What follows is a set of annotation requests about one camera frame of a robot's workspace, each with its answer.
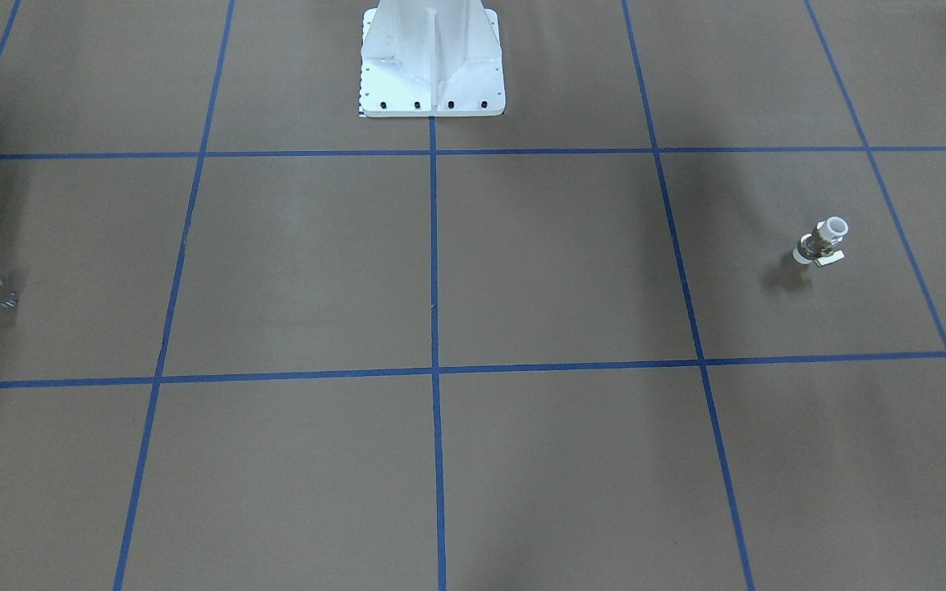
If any white PPR pipe fitting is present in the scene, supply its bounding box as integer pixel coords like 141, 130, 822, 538
792, 216, 851, 267

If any white metal robot base mount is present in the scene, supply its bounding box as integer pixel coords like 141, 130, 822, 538
358, 1, 507, 117

